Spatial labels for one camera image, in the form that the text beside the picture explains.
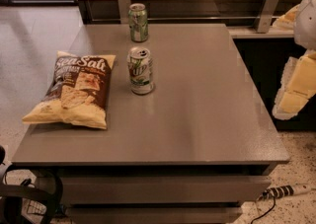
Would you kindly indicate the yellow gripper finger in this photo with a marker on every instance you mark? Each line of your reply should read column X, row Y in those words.
column 298, row 85
column 286, row 21

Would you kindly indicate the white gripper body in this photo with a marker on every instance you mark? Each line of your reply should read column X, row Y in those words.
column 306, row 24

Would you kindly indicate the green soda can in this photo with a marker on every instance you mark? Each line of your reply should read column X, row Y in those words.
column 138, row 25

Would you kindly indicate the white 7up soda can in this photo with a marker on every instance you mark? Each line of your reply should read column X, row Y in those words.
column 140, row 68

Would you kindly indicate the white power strip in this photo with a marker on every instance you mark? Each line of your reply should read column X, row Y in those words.
column 284, row 191

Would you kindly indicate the grey drawer cabinet table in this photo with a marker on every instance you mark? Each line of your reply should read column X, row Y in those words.
column 191, row 152

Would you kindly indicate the sea salt chips bag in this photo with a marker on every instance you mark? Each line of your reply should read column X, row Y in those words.
column 78, row 93

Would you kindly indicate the black office chair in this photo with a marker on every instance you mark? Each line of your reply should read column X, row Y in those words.
column 12, row 196

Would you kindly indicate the right metal bracket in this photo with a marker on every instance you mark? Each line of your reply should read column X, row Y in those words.
column 263, row 21

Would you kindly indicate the metal bracket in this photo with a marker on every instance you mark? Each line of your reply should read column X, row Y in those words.
column 123, row 8
column 263, row 21

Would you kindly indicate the left metal bracket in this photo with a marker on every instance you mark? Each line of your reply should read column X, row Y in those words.
column 123, row 8

